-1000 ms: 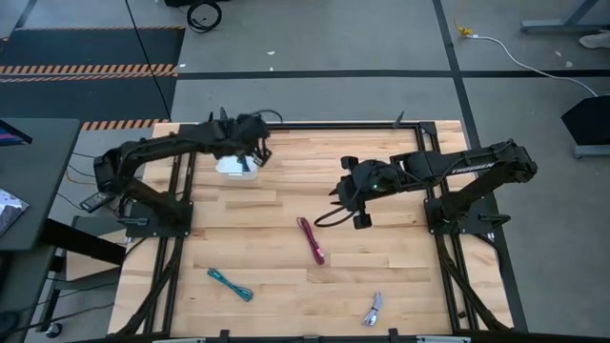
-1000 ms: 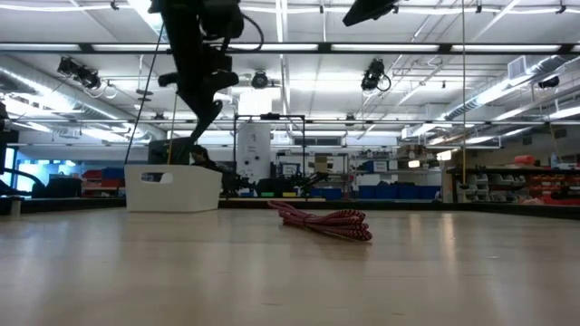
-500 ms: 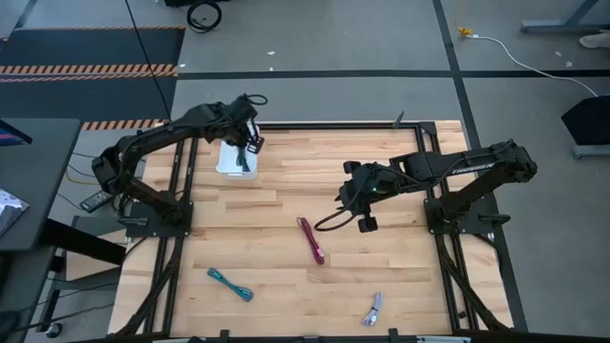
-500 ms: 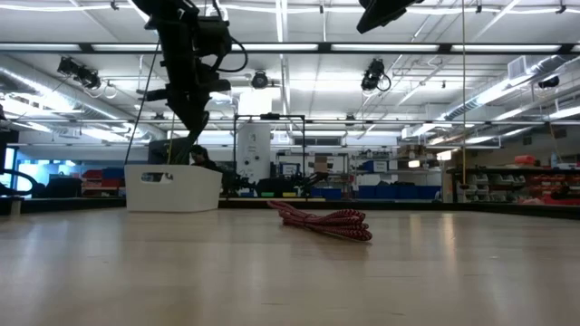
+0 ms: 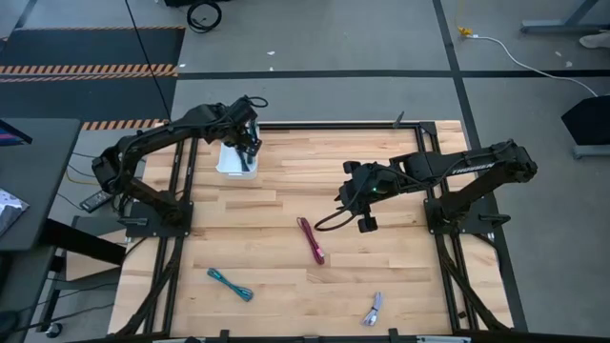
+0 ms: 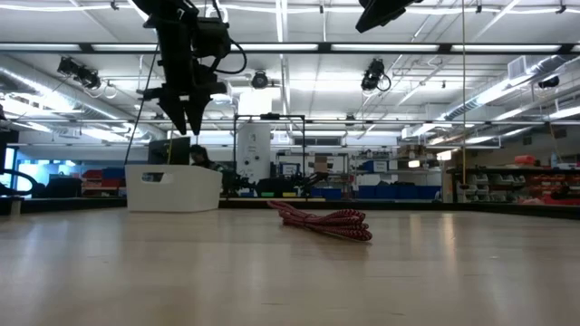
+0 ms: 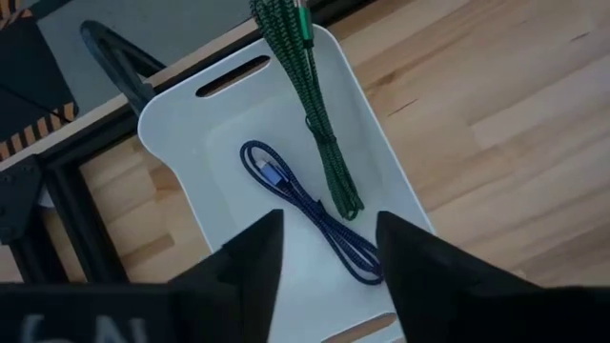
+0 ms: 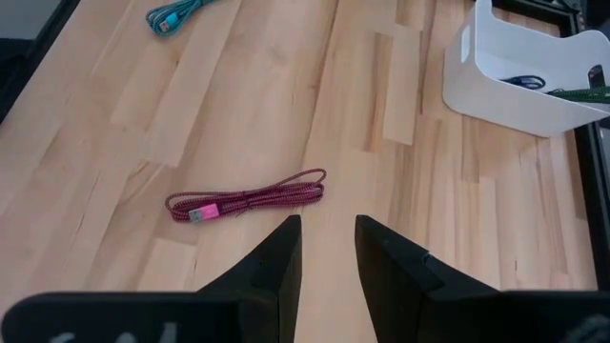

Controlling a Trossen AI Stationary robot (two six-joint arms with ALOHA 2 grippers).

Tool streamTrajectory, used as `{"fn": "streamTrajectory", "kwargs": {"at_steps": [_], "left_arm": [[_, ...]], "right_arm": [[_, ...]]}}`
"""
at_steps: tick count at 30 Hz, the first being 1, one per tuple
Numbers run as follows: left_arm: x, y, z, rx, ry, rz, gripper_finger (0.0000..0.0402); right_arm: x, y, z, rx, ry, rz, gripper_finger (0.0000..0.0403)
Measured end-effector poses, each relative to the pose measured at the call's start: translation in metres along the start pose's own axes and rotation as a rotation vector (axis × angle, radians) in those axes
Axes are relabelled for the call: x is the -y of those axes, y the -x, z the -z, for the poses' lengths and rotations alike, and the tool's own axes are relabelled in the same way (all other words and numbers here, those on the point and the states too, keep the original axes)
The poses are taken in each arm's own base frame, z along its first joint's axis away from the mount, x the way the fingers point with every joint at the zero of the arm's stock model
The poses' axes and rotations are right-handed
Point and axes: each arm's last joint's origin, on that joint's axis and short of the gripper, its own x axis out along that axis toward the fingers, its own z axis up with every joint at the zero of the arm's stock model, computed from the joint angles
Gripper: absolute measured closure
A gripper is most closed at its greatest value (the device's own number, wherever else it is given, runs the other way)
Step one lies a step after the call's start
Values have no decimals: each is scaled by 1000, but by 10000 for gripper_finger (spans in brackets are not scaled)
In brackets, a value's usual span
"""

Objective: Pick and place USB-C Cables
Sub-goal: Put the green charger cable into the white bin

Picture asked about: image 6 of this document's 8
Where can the rack with small red bins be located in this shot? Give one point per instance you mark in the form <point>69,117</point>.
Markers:
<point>555,183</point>

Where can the black overhead frame beam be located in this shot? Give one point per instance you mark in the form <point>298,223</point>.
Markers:
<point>281,47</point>

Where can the orange item on rack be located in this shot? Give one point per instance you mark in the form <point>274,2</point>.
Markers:
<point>525,160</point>

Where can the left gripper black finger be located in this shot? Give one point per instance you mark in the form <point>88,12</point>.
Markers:
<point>176,111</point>
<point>198,111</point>

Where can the silver ventilation duct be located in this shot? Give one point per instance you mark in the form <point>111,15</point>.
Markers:
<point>41,83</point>

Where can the black overhead fixture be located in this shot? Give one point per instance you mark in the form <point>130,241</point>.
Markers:
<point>259,80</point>
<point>374,74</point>
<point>79,72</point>

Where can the black rig frame post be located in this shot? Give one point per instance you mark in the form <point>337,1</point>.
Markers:
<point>6,158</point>

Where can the person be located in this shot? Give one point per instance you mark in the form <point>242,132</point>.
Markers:
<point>200,157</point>

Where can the black computer monitor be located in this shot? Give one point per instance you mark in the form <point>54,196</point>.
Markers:
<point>168,151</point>

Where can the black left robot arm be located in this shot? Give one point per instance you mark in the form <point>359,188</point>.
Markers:
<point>165,6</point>

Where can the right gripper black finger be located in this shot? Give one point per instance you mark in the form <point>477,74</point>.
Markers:
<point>380,13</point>

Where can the black metal frame stand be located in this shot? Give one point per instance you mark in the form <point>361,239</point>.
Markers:
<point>303,149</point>

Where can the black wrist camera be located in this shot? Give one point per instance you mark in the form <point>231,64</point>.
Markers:
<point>212,38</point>

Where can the white plastic basket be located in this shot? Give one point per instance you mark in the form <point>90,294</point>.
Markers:
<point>181,190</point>

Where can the black rack with grey bins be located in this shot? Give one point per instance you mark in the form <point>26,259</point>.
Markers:
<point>489,185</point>

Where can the row of blue bins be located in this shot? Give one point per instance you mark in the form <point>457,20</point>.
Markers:
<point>399,192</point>

